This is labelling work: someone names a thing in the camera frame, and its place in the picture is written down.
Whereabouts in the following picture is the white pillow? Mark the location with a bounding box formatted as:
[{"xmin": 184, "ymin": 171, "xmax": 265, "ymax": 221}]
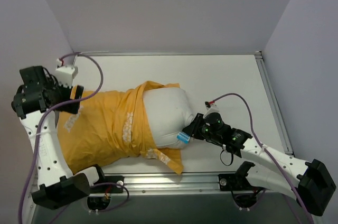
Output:
[{"xmin": 143, "ymin": 87, "xmax": 196, "ymax": 150}]

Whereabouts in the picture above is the orange pillowcase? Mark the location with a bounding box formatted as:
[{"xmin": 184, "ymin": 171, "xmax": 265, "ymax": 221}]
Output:
[{"xmin": 57, "ymin": 81, "xmax": 184, "ymax": 174}]

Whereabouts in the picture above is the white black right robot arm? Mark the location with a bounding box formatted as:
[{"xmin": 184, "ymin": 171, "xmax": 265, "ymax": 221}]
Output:
[{"xmin": 183, "ymin": 113, "xmax": 336, "ymax": 216}]

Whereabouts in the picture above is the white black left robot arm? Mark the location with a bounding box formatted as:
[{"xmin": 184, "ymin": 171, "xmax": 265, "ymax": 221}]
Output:
[{"xmin": 12, "ymin": 65, "xmax": 107, "ymax": 210}]

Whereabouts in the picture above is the blue white pillow label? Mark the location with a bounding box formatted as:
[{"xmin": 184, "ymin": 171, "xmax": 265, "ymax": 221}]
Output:
[{"xmin": 177, "ymin": 132, "xmax": 191, "ymax": 144}]

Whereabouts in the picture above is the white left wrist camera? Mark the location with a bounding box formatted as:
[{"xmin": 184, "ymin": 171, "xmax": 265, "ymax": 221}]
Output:
[{"xmin": 54, "ymin": 59, "xmax": 78, "ymax": 88}]

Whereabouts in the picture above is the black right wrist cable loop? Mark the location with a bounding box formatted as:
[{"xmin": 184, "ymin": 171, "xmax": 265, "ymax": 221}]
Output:
[{"xmin": 220, "ymin": 148, "xmax": 234, "ymax": 167}]

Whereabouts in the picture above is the aluminium front rail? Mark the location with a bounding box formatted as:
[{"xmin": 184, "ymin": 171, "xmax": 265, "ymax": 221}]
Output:
[{"xmin": 29, "ymin": 172, "xmax": 267, "ymax": 198}]

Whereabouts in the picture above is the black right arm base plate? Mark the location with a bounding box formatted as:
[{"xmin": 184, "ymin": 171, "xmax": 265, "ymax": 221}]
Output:
[{"xmin": 218, "ymin": 161, "xmax": 263, "ymax": 191}]

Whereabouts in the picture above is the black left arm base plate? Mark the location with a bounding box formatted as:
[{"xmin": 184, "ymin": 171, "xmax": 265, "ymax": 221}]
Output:
[{"xmin": 89, "ymin": 175, "xmax": 125, "ymax": 194}]

